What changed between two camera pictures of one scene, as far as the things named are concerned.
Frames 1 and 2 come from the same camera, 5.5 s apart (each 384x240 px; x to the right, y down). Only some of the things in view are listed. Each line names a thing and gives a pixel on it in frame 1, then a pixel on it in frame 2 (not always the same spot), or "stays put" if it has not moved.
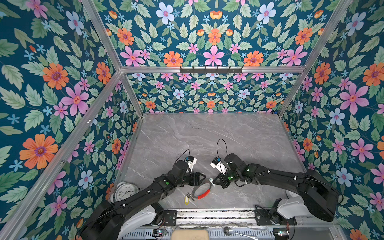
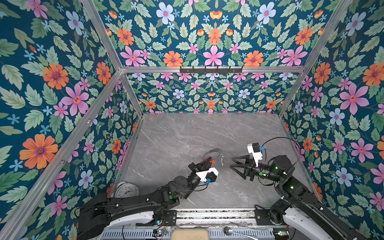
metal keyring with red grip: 202,181 to 221,155
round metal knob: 228,231 stays put
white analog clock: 123,191 stays put
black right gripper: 221,181 to 250,171
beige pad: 190,234 stays put
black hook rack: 211,71 stays put
